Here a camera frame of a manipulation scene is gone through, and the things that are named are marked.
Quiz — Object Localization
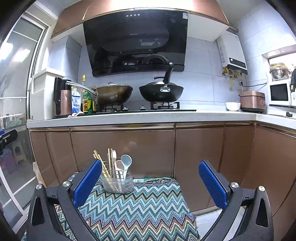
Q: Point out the pink plastic spoon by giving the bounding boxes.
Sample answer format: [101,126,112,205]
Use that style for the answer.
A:
[115,160,125,182]

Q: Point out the light blue plastic spoon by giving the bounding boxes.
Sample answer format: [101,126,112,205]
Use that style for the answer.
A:
[121,154,132,180]

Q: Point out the white plastic fork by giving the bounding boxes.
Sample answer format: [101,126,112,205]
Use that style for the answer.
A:
[111,149,117,178]

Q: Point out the white plastic stool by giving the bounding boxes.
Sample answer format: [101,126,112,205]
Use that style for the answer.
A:
[11,140,27,165]

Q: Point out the white plastic bag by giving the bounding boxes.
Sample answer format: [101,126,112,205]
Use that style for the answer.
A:
[33,162,46,186]

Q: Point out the white box appliance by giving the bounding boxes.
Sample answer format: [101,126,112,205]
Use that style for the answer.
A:
[30,68,65,121]

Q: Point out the brown lower cabinets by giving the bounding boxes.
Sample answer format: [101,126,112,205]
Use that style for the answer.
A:
[29,121,295,240]

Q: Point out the zigzag patterned knit cloth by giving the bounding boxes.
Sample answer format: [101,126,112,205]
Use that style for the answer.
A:
[21,172,201,241]

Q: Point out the garlic cloves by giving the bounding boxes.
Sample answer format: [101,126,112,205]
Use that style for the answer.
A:
[68,111,84,118]

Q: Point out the blue white salt bag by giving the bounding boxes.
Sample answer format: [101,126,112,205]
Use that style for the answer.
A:
[71,87,81,113]

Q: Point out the black gas stove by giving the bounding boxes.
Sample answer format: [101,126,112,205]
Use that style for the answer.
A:
[93,101,196,114]

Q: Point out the dark soy sauce bottle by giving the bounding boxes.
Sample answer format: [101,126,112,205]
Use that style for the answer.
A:
[92,100,97,113]

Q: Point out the white bowl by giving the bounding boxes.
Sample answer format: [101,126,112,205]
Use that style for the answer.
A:
[225,102,241,111]

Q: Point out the green yellow sauce bottle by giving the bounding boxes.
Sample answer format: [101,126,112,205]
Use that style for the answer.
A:
[82,90,92,114]

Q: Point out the glass sliding door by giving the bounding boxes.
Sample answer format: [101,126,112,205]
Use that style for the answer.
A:
[1,14,48,232]

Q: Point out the rose gold rice cooker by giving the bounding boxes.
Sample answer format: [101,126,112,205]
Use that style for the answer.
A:
[240,91,266,113]

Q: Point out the white microwave oven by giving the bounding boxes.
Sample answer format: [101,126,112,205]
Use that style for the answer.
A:
[268,79,295,108]

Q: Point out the black wok with lid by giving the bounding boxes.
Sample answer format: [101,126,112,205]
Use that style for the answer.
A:
[139,62,184,102]

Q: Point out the steel pot on shelf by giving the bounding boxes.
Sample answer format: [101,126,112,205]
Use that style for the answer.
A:
[269,63,291,81]

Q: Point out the white gas water heater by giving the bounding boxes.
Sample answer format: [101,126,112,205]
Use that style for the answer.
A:
[217,31,248,75]

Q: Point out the black range hood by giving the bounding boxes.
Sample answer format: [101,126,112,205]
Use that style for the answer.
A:
[83,13,188,77]

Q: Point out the wire utensil holder basket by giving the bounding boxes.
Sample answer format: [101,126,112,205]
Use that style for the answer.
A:
[100,158,134,194]

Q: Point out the steel wok with handle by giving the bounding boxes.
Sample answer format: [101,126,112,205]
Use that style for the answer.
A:
[67,81,133,105]

